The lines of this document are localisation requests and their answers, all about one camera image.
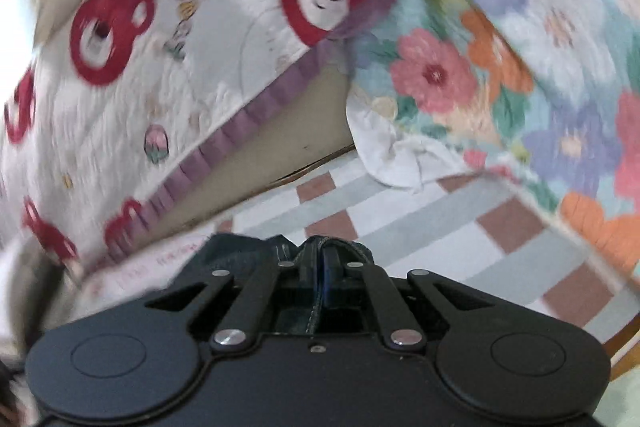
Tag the checkered bed sheet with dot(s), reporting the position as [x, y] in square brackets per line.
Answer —
[400, 227]

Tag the floral blanket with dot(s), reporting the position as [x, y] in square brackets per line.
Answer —
[550, 57]

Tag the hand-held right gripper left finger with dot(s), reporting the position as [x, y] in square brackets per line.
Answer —
[265, 288]

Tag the dark blue jeans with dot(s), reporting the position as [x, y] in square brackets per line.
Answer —
[235, 252]

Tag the white bear print quilt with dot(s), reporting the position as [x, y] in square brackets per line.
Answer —
[210, 72]

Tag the person's white fuzzy clothing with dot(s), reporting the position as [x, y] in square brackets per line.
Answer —
[30, 297]

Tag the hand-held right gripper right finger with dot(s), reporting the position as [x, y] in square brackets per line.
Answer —
[381, 293]

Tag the beige mattress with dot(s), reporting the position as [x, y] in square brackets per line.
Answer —
[280, 152]

